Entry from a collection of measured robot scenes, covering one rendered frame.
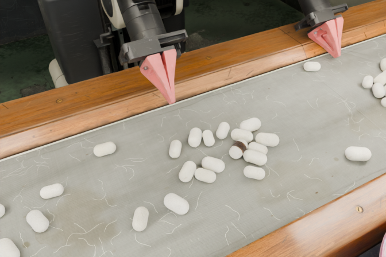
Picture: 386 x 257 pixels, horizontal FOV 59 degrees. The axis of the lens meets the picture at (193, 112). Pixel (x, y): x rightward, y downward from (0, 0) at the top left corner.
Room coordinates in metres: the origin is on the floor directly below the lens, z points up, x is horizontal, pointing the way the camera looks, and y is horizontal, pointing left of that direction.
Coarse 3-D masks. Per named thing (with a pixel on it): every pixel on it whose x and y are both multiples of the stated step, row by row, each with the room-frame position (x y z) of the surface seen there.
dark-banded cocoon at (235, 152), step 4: (240, 140) 0.37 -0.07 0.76; (244, 140) 0.37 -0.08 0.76; (232, 148) 0.36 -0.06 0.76; (236, 148) 0.35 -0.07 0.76; (232, 152) 0.35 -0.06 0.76; (236, 152) 0.35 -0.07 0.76; (240, 152) 0.35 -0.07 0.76; (232, 156) 0.35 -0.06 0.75; (236, 156) 0.35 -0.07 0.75; (240, 156) 0.35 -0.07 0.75
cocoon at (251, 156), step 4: (244, 152) 0.35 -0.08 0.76; (248, 152) 0.35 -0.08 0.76; (252, 152) 0.35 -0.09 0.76; (256, 152) 0.35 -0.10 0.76; (260, 152) 0.35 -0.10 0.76; (244, 156) 0.35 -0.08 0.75; (248, 156) 0.34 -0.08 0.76; (252, 156) 0.34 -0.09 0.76; (256, 156) 0.34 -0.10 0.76; (260, 156) 0.34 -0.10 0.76; (264, 156) 0.34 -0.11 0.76; (248, 160) 0.34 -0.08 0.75; (252, 160) 0.34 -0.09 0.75; (256, 160) 0.34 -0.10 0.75; (260, 160) 0.33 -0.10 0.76; (264, 160) 0.34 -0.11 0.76; (256, 164) 0.34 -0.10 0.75; (260, 164) 0.33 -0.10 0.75
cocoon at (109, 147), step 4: (100, 144) 0.37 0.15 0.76; (104, 144) 0.36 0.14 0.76; (108, 144) 0.36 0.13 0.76; (112, 144) 0.37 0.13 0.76; (96, 148) 0.36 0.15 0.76; (100, 148) 0.36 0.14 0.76; (104, 148) 0.36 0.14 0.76; (108, 148) 0.36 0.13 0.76; (112, 148) 0.36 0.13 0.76; (96, 152) 0.35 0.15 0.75; (100, 152) 0.35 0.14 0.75; (104, 152) 0.35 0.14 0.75; (108, 152) 0.36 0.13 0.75; (112, 152) 0.36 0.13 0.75; (100, 156) 0.35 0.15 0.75
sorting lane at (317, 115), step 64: (320, 64) 0.61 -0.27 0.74; (128, 128) 0.42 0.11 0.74; (320, 128) 0.42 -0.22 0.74; (384, 128) 0.42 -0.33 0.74; (0, 192) 0.29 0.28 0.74; (64, 192) 0.29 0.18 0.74; (128, 192) 0.29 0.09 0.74; (192, 192) 0.29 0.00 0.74; (256, 192) 0.29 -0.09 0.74; (320, 192) 0.29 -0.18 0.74; (64, 256) 0.19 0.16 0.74; (128, 256) 0.19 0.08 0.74; (192, 256) 0.19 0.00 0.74
